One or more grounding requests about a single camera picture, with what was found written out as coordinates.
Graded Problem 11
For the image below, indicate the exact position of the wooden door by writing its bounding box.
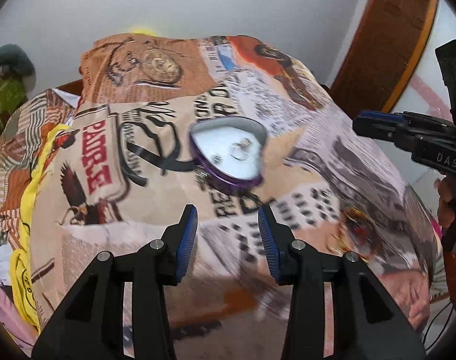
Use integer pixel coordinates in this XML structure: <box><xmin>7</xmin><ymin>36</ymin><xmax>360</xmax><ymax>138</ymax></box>
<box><xmin>330</xmin><ymin>0</ymin><xmax>438</xmax><ymax>119</ymax></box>

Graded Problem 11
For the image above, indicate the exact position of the silver ring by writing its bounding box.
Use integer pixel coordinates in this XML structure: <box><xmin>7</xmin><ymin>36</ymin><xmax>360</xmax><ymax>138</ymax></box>
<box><xmin>229</xmin><ymin>138</ymin><xmax>255</xmax><ymax>161</ymax></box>

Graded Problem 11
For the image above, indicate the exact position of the heart-shaped purple tin box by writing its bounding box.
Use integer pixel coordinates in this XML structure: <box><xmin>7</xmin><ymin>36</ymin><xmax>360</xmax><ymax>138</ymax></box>
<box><xmin>188</xmin><ymin>116</ymin><xmax>268</xmax><ymax>196</ymax></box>

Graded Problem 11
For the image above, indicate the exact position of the red beaded jewelry pile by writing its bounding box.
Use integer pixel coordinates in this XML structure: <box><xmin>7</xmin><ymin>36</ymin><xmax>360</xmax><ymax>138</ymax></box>
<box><xmin>326</xmin><ymin>205</ymin><xmax>379</xmax><ymax>263</ymax></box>

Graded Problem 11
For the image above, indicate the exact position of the grey plush pillow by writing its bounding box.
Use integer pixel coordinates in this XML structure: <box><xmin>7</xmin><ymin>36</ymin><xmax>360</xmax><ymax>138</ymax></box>
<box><xmin>0</xmin><ymin>44</ymin><xmax>36</xmax><ymax>92</ymax></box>

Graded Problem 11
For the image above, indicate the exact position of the green patterned storage box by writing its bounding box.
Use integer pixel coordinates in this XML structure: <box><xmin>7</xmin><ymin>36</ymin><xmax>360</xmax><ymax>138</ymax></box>
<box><xmin>0</xmin><ymin>77</ymin><xmax>26</xmax><ymax>132</ymax></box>

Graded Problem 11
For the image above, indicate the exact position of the newspaper print bed blanket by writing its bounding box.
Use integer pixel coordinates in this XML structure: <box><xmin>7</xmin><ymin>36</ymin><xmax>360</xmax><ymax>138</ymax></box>
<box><xmin>0</xmin><ymin>33</ymin><xmax>439</xmax><ymax>359</ymax></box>

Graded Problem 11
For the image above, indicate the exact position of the yellow ring behind bed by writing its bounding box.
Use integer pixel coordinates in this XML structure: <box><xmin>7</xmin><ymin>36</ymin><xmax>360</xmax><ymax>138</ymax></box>
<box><xmin>129</xmin><ymin>25</ymin><xmax>160</xmax><ymax>38</ymax></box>

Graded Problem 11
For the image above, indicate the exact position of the person hand holding gripper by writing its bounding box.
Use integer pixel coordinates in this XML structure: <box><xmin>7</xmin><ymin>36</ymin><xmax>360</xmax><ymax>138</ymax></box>
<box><xmin>438</xmin><ymin>175</ymin><xmax>456</xmax><ymax>253</ymax></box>

